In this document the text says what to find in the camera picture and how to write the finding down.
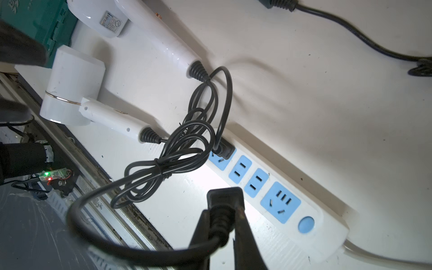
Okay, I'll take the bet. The white hair dryer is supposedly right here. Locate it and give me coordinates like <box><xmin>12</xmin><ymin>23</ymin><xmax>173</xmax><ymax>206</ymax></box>
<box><xmin>65</xmin><ymin>0</ymin><xmax>245</xmax><ymax>267</ymax></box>
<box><xmin>39</xmin><ymin>44</ymin><xmax>237</xmax><ymax>210</ymax></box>

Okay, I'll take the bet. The small green led board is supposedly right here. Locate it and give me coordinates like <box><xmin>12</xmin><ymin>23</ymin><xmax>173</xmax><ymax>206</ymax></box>
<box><xmin>38</xmin><ymin>168</ymin><xmax>70</xmax><ymax>181</ymax></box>

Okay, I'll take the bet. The white blue power strip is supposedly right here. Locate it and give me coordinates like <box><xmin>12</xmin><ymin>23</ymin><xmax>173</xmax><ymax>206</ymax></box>
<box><xmin>202</xmin><ymin>128</ymin><xmax>432</xmax><ymax>267</ymax></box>

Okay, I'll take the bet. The dark green hair dryer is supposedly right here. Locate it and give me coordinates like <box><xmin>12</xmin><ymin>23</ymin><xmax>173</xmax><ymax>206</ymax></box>
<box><xmin>259</xmin><ymin>0</ymin><xmax>432</xmax><ymax>78</ymax></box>

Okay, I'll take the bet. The green tool case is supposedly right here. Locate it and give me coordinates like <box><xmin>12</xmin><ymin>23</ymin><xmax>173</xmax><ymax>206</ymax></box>
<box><xmin>1</xmin><ymin>0</ymin><xmax>78</xmax><ymax>68</ymax></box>

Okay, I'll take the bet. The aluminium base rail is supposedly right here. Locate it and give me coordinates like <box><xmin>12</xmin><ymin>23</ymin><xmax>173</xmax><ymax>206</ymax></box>
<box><xmin>0</xmin><ymin>72</ymin><xmax>173</xmax><ymax>270</ymax></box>

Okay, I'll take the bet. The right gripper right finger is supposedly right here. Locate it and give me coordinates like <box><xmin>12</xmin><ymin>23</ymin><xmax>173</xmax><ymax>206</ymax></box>
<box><xmin>234</xmin><ymin>207</ymin><xmax>268</xmax><ymax>270</ymax></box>

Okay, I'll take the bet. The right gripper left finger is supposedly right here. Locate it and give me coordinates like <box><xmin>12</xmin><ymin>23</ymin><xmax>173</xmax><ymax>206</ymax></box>
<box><xmin>178</xmin><ymin>210</ymin><xmax>210</xmax><ymax>270</ymax></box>

